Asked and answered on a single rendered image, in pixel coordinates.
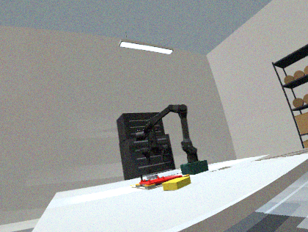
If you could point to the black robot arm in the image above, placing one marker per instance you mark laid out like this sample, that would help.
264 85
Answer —
182 110

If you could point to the yellow rectangular block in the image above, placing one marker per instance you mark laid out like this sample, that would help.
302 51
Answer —
176 183

